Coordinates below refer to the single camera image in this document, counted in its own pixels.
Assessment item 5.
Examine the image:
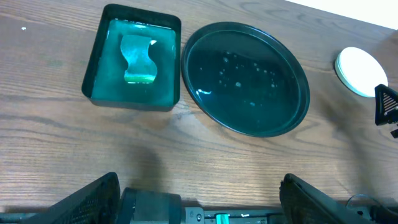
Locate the black rectangular water tray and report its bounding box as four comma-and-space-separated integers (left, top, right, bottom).
81, 4, 182, 111

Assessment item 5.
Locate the green scrubbing sponge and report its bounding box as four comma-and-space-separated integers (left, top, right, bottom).
120, 35, 157, 84

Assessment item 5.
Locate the white plate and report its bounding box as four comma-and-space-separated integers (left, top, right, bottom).
335, 47, 388, 98

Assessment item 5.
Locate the black round tray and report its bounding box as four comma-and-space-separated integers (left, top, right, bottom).
181, 22, 310, 138

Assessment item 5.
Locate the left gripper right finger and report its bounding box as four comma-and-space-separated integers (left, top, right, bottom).
279, 174, 370, 224

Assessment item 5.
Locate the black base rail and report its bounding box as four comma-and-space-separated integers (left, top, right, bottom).
0, 208, 398, 224

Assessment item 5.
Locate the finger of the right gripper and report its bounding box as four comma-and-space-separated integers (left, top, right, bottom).
375, 84, 397, 126

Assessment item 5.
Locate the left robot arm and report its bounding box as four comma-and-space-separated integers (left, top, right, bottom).
25, 172, 368, 224

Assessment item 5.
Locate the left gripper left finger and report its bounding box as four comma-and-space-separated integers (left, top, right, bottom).
23, 172, 120, 224

